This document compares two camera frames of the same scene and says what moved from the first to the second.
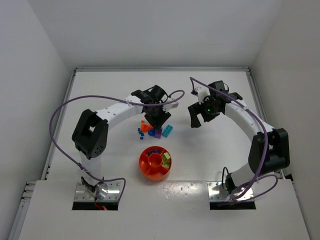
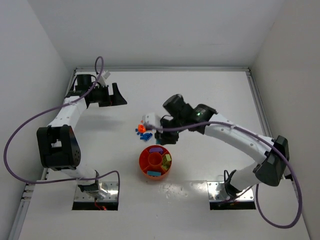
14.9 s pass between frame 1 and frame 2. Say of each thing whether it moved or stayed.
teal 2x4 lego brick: moved
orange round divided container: stayed
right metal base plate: stayed
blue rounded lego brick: moved
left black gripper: moved
